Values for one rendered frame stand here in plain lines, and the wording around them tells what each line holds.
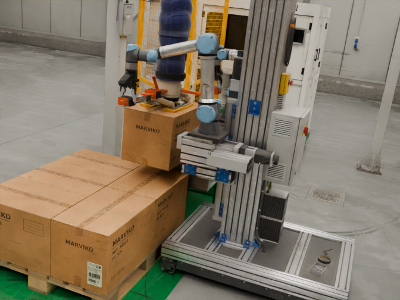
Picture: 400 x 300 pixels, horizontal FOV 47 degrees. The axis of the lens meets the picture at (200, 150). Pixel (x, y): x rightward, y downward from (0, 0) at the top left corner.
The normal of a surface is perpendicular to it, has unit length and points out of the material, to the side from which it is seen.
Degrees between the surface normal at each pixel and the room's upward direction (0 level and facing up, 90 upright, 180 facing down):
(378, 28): 90
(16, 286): 0
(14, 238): 90
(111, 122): 90
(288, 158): 90
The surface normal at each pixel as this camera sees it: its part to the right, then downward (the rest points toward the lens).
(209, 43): -0.22, 0.15
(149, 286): 0.11, -0.94
